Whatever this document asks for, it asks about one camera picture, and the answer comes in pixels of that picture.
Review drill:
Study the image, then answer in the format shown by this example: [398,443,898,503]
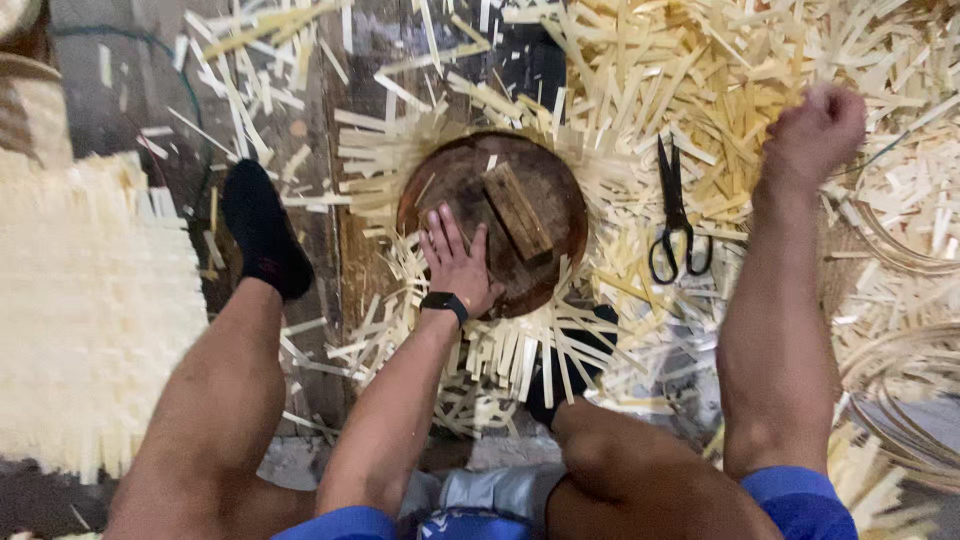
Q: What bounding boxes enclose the blue shorts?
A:
[271,465,860,540]

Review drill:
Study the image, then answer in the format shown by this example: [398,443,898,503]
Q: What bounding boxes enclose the person's left leg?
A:
[103,276,320,540]

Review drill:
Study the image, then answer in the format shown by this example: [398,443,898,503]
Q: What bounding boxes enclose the woven bamboo strip mat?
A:
[281,105,654,440]

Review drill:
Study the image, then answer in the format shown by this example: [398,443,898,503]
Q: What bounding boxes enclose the green cable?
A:
[48,24,215,219]

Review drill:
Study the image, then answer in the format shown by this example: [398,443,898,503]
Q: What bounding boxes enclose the stack of woven bamboo mats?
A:
[0,150,211,485]

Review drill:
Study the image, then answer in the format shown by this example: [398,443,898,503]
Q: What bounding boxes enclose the black sock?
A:
[219,158,316,303]
[522,303,621,429]

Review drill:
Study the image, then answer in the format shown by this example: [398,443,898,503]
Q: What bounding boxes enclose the black right sock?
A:
[522,303,621,429]

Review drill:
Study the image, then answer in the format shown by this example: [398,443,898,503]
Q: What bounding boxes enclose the grey seat pad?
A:
[401,463,567,522]

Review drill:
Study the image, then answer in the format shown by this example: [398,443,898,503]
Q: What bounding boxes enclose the black wrist watch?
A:
[419,291,471,327]

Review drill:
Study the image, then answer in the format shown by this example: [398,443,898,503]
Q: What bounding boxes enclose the person's right hand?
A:
[759,81,869,190]

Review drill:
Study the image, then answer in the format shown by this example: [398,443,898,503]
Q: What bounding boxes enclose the black left sock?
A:
[219,158,316,303]

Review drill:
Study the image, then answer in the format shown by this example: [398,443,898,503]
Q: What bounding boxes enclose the person's right leg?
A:
[543,397,785,540]

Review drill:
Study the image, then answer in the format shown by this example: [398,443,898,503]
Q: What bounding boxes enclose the black scissors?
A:
[648,135,714,286]

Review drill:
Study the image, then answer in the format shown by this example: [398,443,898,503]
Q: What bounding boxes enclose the round brown wooden mould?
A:
[396,131,590,321]

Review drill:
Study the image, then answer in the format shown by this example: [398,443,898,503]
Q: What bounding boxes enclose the person's left hand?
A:
[417,203,507,319]

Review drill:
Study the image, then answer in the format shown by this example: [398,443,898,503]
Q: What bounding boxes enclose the heap of loose bamboo strips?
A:
[135,0,960,540]

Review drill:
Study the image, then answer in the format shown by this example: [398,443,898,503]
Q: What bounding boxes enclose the coil of bamboo hoops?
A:
[821,180,960,496]

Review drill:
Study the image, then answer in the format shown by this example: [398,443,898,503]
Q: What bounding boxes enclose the woven bamboo basket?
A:
[0,0,75,170]

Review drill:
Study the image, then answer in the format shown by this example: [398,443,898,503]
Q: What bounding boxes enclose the wooden block handle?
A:
[481,161,555,264]

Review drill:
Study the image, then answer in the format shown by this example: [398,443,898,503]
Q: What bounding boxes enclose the person's leg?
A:
[103,276,320,540]
[543,397,785,540]

